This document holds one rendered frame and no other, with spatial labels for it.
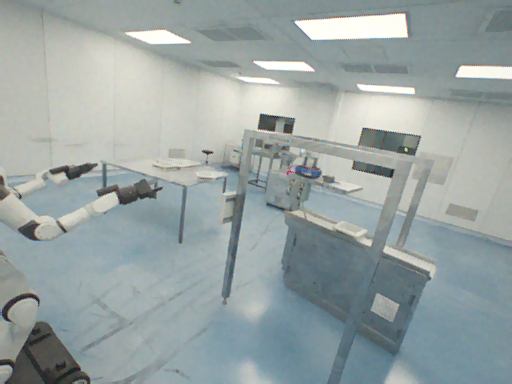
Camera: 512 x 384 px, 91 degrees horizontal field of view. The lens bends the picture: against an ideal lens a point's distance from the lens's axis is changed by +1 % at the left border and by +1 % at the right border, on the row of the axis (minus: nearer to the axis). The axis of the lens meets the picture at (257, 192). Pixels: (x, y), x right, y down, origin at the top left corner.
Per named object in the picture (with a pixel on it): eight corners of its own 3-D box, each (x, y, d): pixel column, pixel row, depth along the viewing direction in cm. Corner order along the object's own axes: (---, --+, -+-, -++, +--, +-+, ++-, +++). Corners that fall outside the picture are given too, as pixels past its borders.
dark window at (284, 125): (254, 146, 869) (260, 113, 840) (255, 146, 870) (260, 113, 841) (288, 154, 804) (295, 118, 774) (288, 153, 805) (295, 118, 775)
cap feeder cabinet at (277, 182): (263, 204, 544) (269, 170, 524) (275, 200, 591) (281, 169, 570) (288, 213, 513) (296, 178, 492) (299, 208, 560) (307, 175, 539)
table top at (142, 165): (99, 162, 355) (99, 160, 354) (157, 157, 454) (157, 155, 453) (185, 187, 305) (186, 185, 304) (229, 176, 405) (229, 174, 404)
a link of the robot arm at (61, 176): (76, 183, 162) (57, 189, 152) (64, 174, 163) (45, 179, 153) (77, 170, 156) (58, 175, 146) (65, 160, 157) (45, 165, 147)
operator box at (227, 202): (217, 222, 211) (221, 193, 204) (232, 218, 224) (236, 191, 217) (222, 225, 207) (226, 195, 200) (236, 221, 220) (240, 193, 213)
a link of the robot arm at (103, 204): (121, 203, 120) (92, 219, 112) (118, 203, 127) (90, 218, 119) (113, 191, 118) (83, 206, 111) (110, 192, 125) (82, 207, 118)
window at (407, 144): (351, 169, 705) (362, 127, 674) (351, 169, 706) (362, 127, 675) (406, 181, 637) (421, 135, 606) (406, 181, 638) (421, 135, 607)
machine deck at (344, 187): (288, 176, 251) (288, 172, 249) (307, 174, 279) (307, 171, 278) (347, 195, 213) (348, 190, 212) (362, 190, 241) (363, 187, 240)
